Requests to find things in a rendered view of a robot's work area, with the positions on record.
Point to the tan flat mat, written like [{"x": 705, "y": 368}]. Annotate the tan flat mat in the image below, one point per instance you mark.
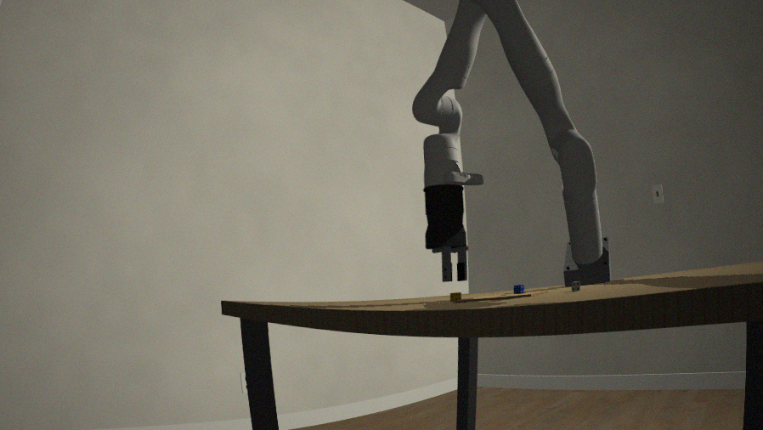
[{"x": 506, "y": 296}]

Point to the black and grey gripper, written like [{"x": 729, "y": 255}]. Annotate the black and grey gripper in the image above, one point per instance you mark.
[{"x": 444, "y": 209}]

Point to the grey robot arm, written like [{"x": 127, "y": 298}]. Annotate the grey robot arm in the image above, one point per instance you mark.
[{"x": 538, "y": 79}]

